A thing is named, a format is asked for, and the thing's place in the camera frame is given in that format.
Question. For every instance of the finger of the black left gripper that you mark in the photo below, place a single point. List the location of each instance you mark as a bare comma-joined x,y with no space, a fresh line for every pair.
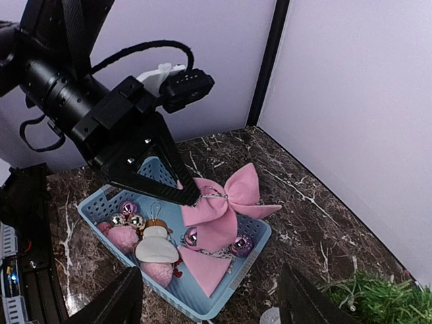
145,160

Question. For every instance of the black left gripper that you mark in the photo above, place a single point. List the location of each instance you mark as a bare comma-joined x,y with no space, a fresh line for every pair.
47,55

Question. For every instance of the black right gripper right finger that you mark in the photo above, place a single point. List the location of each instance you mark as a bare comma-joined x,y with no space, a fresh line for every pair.
301,302

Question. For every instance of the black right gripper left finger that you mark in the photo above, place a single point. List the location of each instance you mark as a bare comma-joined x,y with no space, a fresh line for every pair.
119,302

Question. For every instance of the white ball string lights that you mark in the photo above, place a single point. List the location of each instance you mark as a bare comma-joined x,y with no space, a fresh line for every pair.
270,316

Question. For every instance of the small green christmas tree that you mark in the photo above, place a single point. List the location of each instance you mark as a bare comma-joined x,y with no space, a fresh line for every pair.
379,299

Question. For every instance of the pink fabric bow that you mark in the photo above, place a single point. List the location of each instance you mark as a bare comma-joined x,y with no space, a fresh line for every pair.
214,216

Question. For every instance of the white snowman ornament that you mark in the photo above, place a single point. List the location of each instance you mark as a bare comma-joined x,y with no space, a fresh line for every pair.
155,252

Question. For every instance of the pink bauble ornaments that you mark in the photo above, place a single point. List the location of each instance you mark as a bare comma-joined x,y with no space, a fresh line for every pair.
127,229

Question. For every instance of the light blue plastic basket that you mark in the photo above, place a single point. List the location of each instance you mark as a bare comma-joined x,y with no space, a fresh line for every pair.
183,293

